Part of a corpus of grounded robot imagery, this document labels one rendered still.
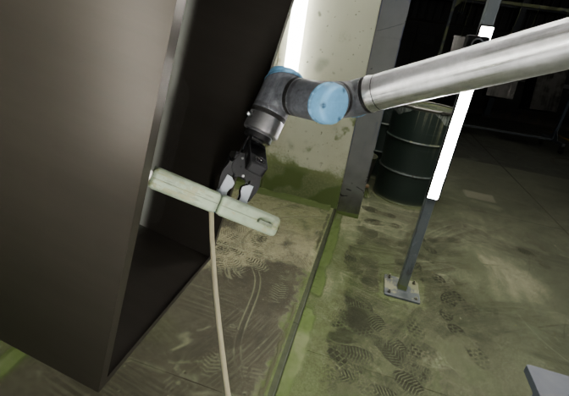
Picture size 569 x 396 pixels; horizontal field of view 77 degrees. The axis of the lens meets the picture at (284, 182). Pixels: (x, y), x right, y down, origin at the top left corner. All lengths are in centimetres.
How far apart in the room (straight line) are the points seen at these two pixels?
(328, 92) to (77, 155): 49
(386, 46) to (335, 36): 35
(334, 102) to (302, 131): 201
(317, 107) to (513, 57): 36
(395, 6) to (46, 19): 227
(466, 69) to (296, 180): 226
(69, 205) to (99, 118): 19
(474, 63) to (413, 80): 12
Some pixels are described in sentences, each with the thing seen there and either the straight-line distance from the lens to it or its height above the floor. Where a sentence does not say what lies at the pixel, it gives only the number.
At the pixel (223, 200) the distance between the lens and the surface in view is 81.
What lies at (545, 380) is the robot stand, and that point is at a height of 64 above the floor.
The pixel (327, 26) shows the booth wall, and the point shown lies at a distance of 272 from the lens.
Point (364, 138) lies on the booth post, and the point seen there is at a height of 66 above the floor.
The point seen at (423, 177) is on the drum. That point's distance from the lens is 336.
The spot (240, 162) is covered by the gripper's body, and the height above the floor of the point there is 99.
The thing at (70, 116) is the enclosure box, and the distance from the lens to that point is 70.
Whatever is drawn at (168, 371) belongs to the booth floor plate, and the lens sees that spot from 161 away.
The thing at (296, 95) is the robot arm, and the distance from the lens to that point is 82.
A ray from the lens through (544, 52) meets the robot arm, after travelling 78.
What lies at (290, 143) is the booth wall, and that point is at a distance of 285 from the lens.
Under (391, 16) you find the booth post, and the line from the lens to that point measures 269.
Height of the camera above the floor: 128
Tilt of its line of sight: 22 degrees down
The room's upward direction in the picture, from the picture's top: 8 degrees clockwise
